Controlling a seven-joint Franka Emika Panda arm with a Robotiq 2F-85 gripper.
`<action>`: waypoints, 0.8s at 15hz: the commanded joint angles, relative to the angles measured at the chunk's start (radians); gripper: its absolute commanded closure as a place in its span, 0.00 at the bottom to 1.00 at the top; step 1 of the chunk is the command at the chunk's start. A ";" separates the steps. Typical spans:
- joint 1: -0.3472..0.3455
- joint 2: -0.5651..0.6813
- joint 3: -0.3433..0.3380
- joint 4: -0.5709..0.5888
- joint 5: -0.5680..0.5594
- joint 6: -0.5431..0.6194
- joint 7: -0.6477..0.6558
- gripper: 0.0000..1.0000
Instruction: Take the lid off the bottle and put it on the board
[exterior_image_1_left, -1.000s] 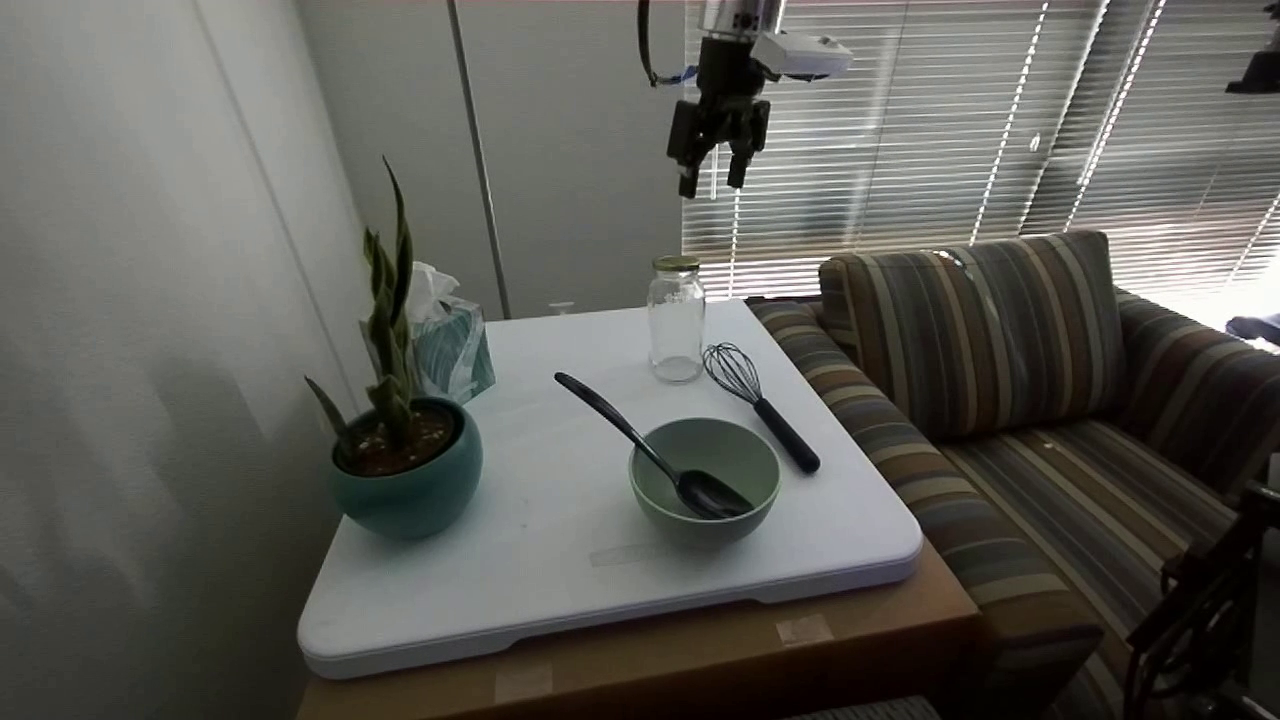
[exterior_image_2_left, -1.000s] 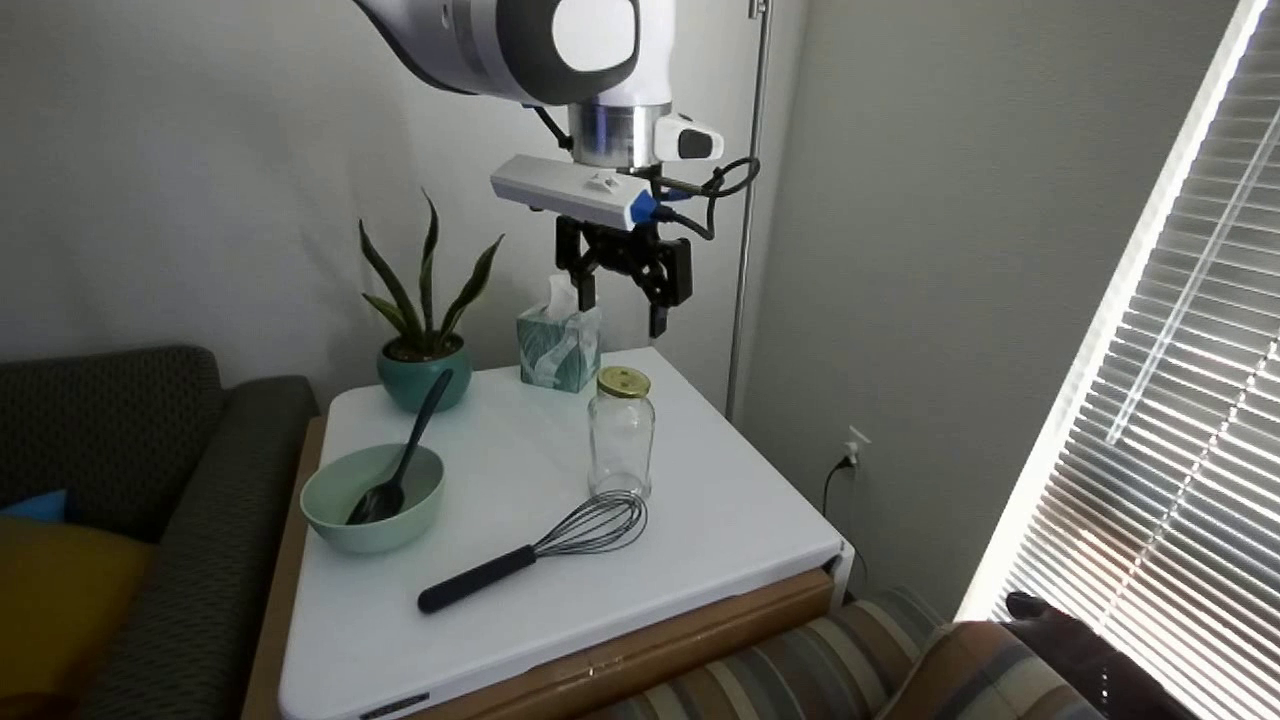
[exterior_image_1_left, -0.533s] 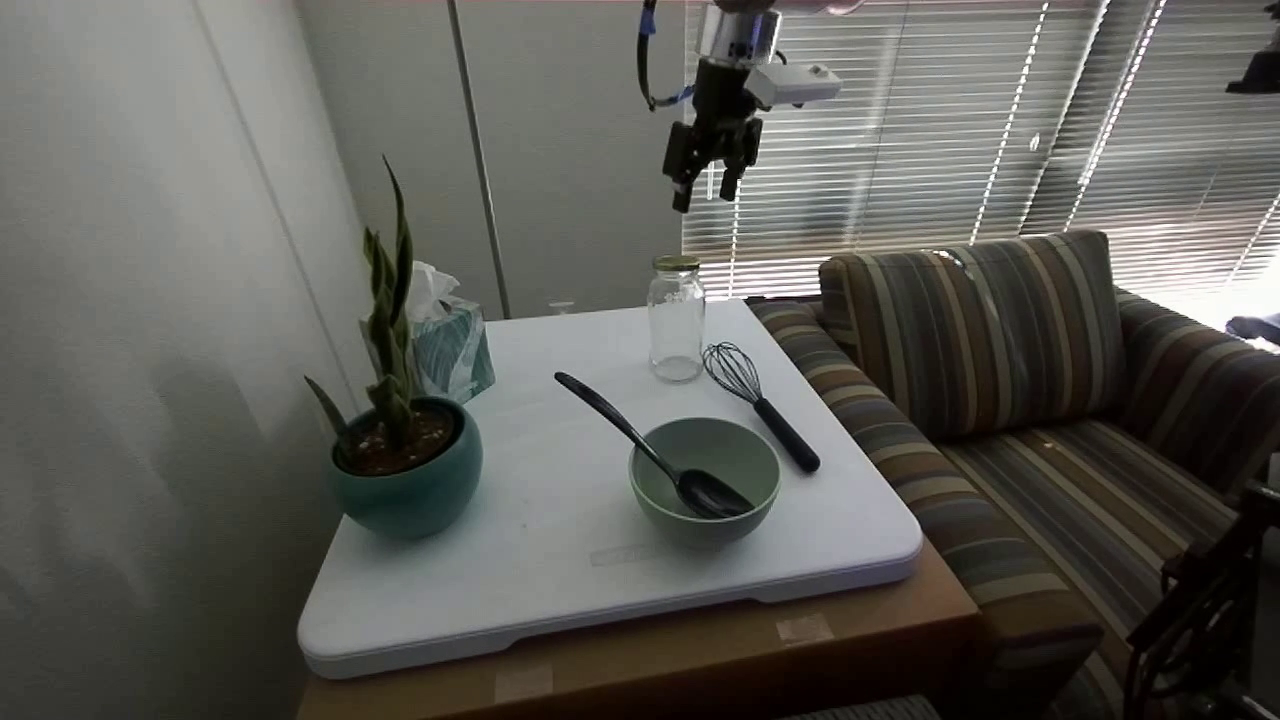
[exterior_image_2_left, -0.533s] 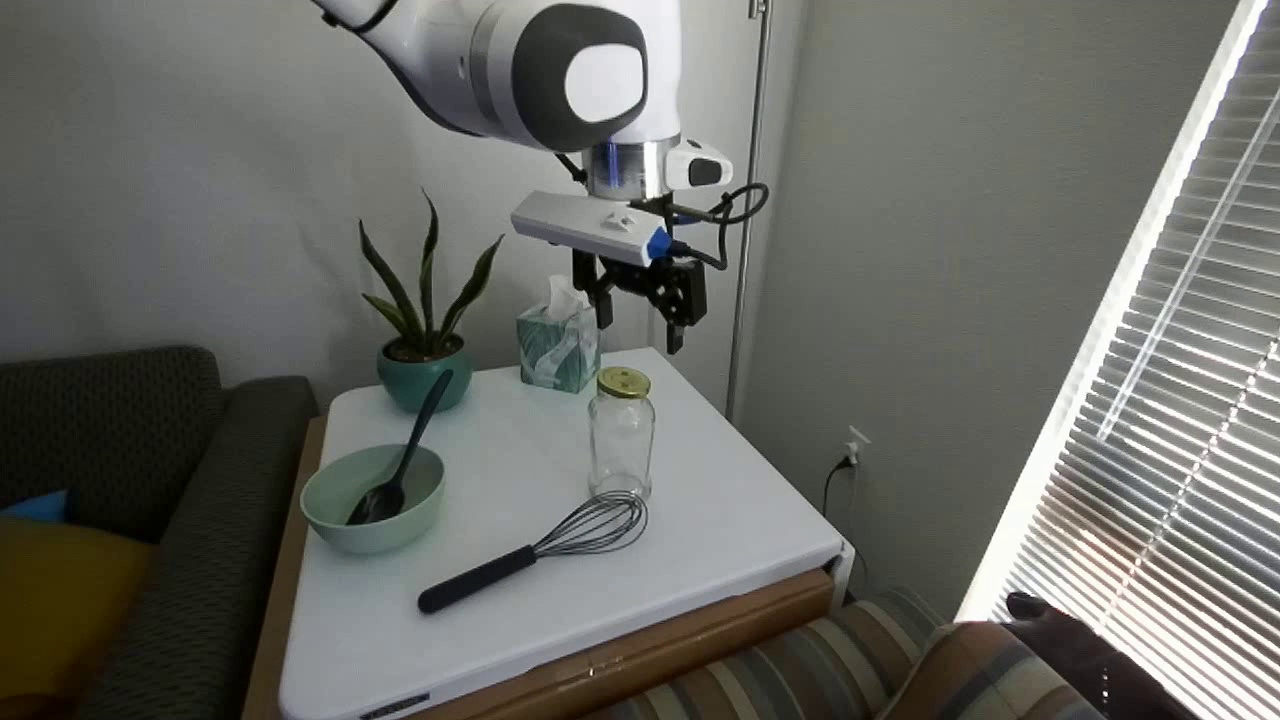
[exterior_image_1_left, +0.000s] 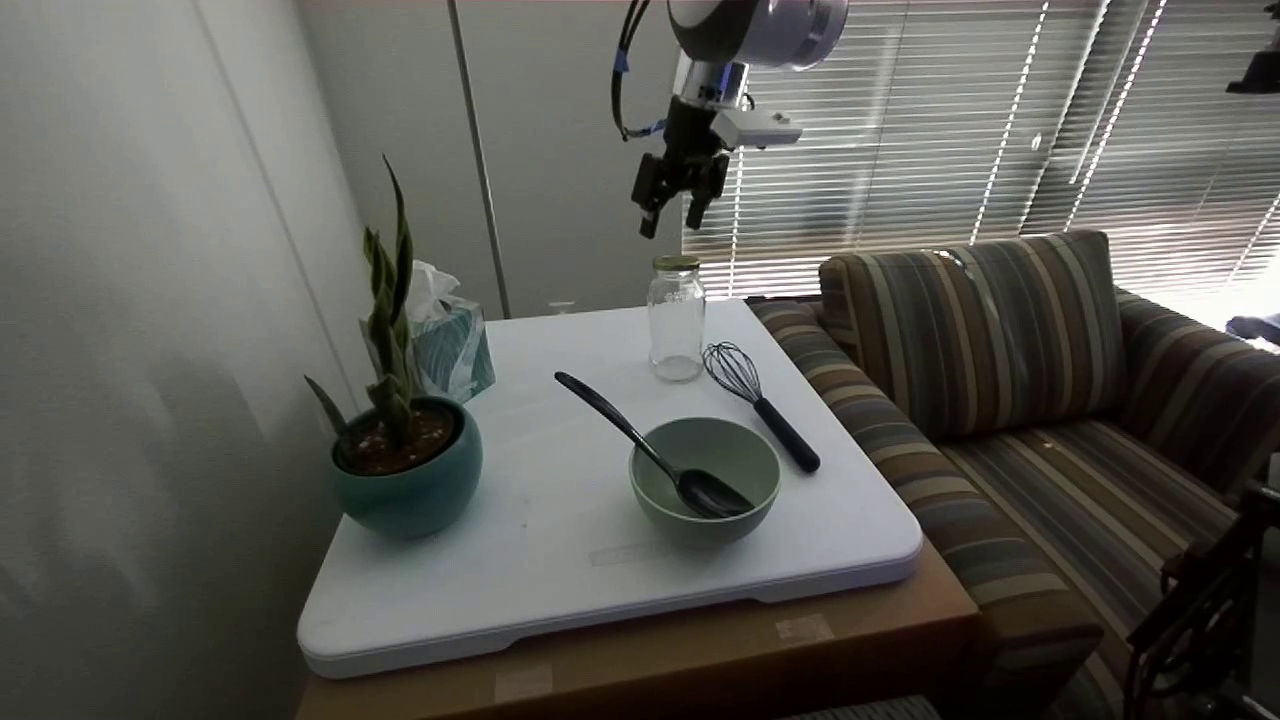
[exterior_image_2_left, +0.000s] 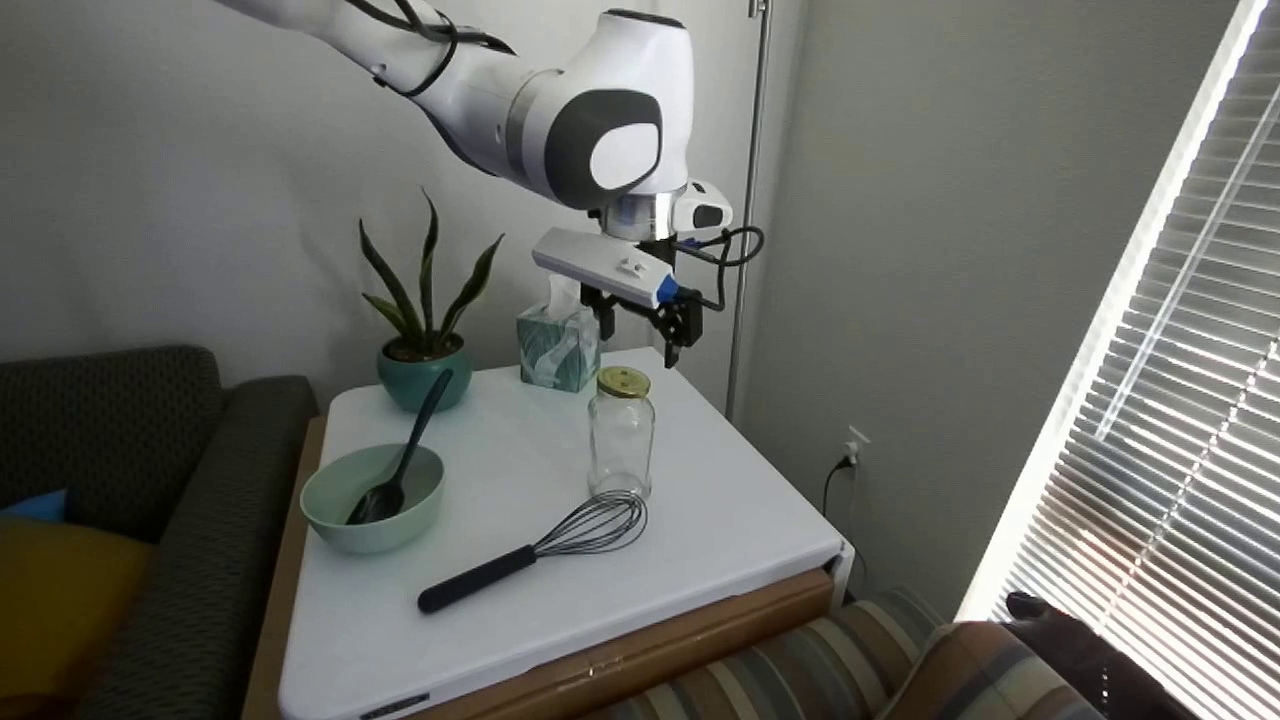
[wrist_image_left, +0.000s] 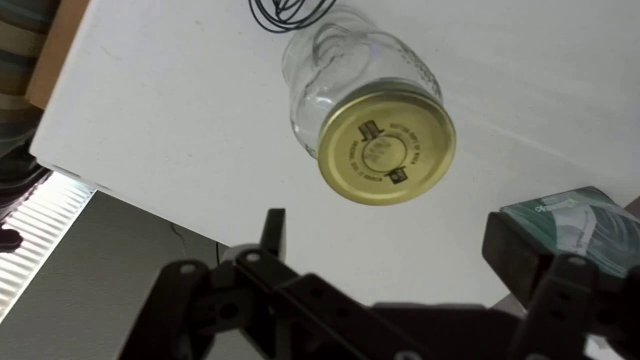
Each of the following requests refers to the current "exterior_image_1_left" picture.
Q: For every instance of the white cabinet doors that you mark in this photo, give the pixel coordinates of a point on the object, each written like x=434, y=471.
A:
x=502, y=134

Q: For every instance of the window blinds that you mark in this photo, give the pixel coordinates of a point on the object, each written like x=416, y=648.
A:
x=967, y=120

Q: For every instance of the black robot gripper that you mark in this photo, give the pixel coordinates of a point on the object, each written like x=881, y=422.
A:
x=693, y=161

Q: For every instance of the teal tissue box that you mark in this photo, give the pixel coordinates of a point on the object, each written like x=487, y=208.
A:
x=451, y=336

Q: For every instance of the striped sofa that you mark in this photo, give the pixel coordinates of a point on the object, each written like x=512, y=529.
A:
x=1066, y=447

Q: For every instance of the green ceramic bowl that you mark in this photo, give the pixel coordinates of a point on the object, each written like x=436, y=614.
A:
x=724, y=448

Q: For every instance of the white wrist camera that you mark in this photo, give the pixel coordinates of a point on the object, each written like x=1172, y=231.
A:
x=755, y=130

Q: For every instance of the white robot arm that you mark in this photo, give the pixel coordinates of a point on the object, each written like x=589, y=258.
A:
x=710, y=110

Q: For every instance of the clear glass bottle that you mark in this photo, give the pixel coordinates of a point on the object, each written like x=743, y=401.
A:
x=679, y=326

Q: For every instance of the black plastic spoon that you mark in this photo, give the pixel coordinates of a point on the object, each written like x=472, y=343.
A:
x=693, y=485

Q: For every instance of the black wire whisk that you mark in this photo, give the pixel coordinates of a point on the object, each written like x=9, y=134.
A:
x=735, y=371

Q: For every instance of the white plastic board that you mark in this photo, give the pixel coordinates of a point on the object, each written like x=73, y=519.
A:
x=553, y=534

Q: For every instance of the cardboard box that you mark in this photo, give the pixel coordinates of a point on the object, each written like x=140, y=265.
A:
x=743, y=660

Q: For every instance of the snake plant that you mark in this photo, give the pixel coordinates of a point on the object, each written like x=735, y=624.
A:
x=384, y=333

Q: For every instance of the gold bottle lid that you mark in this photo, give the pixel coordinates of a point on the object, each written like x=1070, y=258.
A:
x=673, y=260

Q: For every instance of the teal plant pot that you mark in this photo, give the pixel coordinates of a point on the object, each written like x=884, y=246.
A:
x=416, y=491

